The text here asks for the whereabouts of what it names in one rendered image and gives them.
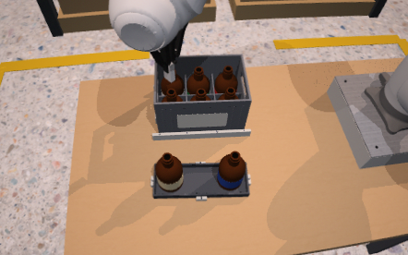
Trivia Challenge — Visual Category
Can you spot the grey divided crate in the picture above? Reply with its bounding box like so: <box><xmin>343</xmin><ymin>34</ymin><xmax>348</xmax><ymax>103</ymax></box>
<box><xmin>153</xmin><ymin>55</ymin><xmax>250</xmax><ymax>133</ymax></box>

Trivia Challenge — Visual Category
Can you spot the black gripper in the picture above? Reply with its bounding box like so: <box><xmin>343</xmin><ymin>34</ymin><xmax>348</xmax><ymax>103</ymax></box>
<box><xmin>150</xmin><ymin>22</ymin><xmax>188</xmax><ymax>83</ymax></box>

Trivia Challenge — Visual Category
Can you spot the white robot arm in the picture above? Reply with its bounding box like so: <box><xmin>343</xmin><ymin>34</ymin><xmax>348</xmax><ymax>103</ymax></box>
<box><xmin>109</xmin><ymin>0</ymin><xmax>408</xmax><ymax>135</ymax></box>

